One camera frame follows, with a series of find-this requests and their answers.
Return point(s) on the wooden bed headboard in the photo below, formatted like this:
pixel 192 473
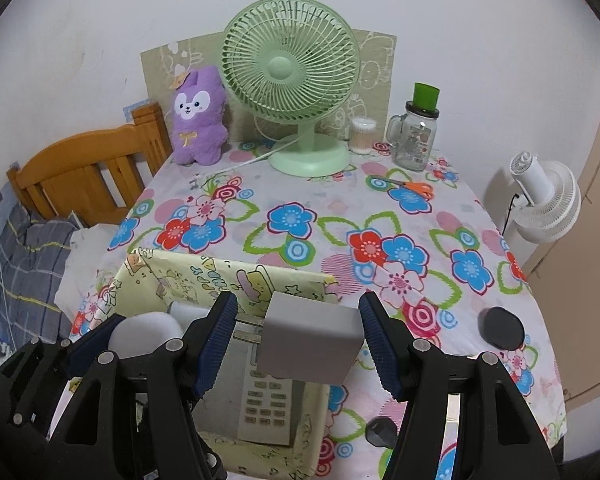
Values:
pixel 80 160

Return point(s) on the white cloth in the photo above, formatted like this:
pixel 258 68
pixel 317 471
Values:
pixel 90 250

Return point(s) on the glass mug jar green lid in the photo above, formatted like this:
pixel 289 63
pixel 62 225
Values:
pixel 415 140

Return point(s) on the purple plush toy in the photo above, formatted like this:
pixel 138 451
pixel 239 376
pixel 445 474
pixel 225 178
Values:
pixel 200 130

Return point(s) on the green desk fan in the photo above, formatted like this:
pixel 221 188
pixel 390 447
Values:
pixel 280 67

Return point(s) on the white standing fan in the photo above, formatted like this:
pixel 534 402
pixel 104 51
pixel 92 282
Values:
pixel 550 195

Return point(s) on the floral tablecloth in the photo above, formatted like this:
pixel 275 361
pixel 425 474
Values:
pixel 330 200

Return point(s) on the white square charger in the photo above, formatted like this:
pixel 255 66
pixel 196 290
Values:
pixel 310 340

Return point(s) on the yellow cartoon printed box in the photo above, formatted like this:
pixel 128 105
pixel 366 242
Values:
pixel 190 275

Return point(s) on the small black key fob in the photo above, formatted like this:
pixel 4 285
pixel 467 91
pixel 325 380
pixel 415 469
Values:
pixel 381 431

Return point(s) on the cotton swab container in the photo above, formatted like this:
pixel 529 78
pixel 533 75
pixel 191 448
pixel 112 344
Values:
pixel 362 135

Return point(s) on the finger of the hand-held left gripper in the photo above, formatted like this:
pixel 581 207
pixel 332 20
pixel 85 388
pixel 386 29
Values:
pixel 212 462
pixel 95 340

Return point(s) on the white remote control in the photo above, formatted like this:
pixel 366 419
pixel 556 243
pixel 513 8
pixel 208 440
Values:
pixel 265 410

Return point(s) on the blue wall sticker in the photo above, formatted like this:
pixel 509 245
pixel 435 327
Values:
pixel 134 107

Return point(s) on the black round disc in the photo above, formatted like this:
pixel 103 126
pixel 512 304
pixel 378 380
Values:
pixel 502 327

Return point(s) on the grey plaid bedding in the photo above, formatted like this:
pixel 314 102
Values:
pixel 30 260

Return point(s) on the white oval device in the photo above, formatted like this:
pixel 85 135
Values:
pixel 140 332

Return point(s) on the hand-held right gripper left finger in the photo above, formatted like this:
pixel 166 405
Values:
pixel 215 345

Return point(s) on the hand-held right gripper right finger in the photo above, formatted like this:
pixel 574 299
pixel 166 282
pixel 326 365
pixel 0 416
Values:
pixel 380 345

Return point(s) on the beige cartoon printed wall panel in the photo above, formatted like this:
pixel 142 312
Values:
pixel 375 75

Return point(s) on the white charger with port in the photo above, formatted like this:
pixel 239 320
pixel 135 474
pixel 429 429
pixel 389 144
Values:
pixel 185 312

